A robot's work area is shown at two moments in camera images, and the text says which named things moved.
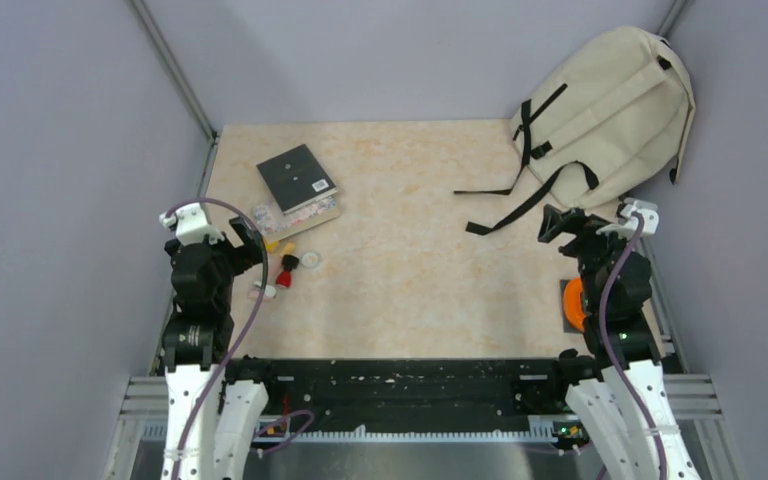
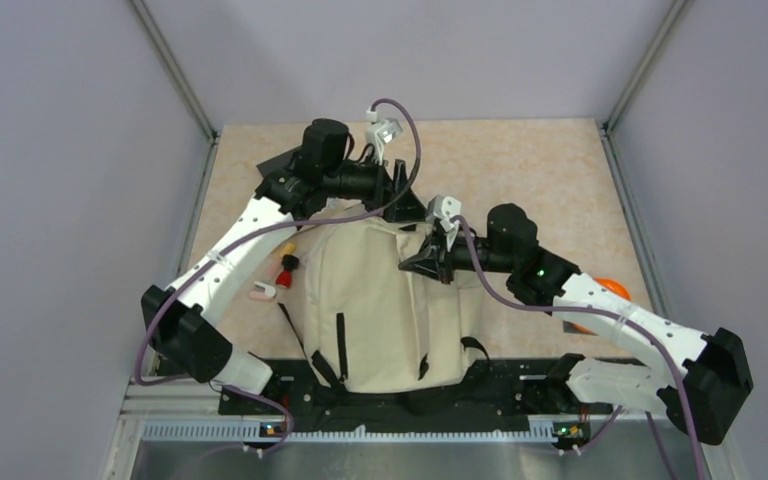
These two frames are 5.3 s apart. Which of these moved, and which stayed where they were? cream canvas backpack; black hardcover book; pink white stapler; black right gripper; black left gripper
Moved: black right gripper; cream canvas backpack; black left gripper
Stayed: pink white stapler; black hardcover book
